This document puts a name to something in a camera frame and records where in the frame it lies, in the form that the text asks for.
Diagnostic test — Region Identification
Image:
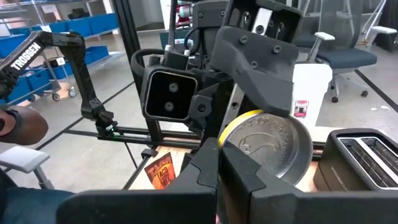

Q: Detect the cart with blue bins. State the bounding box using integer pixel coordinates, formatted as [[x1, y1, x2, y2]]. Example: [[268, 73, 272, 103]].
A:
[[0, 12, 121, 103]]

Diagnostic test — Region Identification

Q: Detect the grey chair armrest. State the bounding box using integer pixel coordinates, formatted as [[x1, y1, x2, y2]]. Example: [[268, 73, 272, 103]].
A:
[[0, 146, 55, 190]]

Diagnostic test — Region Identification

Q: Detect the black aluminium table frame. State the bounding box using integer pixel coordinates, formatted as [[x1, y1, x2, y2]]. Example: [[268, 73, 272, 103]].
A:
[[63, 0, 203, 191]]

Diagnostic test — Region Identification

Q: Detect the orange taco mix packet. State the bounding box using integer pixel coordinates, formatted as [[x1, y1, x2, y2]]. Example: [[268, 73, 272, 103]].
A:
[[144, 152, 177, 190]]

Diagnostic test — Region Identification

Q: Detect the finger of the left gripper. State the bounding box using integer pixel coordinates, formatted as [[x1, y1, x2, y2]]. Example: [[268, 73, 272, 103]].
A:
[[210, 26, 300, 118], [187, 79, 237, 141]]

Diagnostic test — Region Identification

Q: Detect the black toaster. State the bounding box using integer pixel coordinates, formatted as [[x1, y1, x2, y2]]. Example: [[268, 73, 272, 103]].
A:
[[313, 128, 398, 192]]

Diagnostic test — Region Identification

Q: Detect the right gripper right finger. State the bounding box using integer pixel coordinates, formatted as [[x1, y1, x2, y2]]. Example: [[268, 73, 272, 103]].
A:
[[219, 141, 398, 224]]

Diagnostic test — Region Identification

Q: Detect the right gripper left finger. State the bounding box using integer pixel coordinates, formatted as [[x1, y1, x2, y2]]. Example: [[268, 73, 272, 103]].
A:
[[57, 138, 218, 224]]

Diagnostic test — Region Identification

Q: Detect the person in blue clothes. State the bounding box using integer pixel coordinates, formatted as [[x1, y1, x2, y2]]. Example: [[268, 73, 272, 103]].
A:
[[0, 169, 75, 224]]

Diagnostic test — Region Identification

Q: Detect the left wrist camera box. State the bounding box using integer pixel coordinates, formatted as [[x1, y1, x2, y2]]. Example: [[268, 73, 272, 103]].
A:
[[141, 67, 199, 123]]

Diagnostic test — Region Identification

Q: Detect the office chair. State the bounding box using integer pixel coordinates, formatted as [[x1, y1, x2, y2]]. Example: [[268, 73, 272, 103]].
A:
[[294, 30, 379, 104], [362, 0, 398, 52]]

